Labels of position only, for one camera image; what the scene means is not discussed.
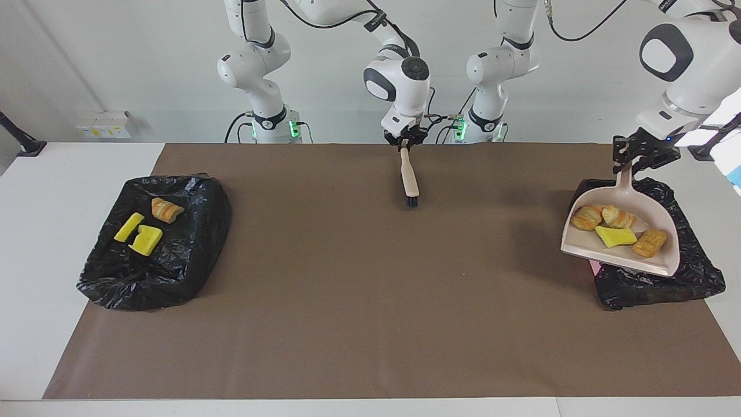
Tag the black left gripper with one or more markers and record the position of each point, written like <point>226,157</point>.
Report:
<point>657,149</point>

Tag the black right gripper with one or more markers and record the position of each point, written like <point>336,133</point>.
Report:
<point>405,134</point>

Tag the beige hand brush black bristles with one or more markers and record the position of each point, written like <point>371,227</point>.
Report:
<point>410,174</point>

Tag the beige plastic dustpan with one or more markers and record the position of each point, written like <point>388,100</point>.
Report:
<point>637,260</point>

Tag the pale crumpled trash lump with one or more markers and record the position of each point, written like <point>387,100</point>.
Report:
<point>618,217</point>

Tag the tan crumpled trash lump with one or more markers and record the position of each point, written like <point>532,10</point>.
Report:
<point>587,218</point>

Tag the black bag lined pink bin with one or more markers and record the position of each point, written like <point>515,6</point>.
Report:
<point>660,289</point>

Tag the black clamp stand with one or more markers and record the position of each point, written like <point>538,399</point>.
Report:
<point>703,153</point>
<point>29,146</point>

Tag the small yellow sponge piece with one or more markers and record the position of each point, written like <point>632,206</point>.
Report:
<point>615,236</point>

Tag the brown bread roll piece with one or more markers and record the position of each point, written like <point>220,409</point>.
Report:
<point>649,242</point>

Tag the blue object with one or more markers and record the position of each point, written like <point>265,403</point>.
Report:
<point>737,176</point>

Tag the brown table mat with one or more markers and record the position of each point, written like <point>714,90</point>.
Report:
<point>370,347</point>

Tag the striped orange bread piece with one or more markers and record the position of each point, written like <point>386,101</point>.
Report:
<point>167,210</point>

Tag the notched yellow sponge piece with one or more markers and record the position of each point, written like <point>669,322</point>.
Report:
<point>147,242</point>

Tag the yellow sponge wedge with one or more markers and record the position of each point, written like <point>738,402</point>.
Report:
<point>128,227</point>

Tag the white wall socket box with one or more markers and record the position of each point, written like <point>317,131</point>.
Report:
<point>104,124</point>

